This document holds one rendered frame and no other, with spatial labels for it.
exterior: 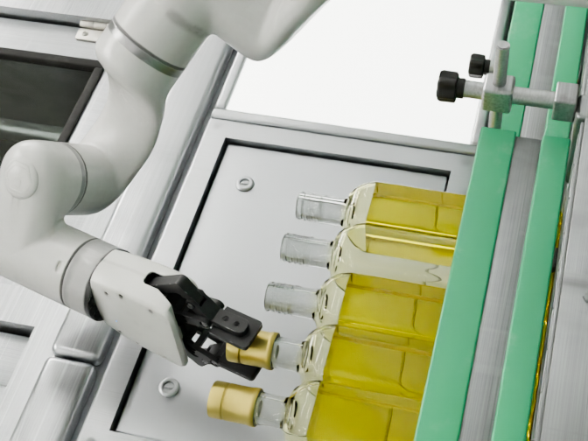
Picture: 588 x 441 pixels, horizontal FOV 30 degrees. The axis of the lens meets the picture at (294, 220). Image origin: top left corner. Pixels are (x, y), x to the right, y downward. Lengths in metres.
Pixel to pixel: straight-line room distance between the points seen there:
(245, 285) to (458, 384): 0.43
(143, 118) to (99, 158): 0.07
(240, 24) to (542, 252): 0.35
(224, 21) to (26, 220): 0.27
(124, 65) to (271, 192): 0.33
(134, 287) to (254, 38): 0.26
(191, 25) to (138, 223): 0.34
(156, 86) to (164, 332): 0.23
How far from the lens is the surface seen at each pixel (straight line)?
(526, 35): 1.24
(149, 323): 1.04
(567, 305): 0.87
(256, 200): 1.30
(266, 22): 1.03
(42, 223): 1.10
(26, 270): 1.11
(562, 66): 1.20
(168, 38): 1.04
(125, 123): 1.15
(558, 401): 0.83
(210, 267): 1.25
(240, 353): 1.02
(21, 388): 1.24
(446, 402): 0.84
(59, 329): 1.27
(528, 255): 0.92
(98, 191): 1.14
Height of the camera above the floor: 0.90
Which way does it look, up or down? 12 degrees up
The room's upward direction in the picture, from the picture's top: 81 degrees counter-clockwise
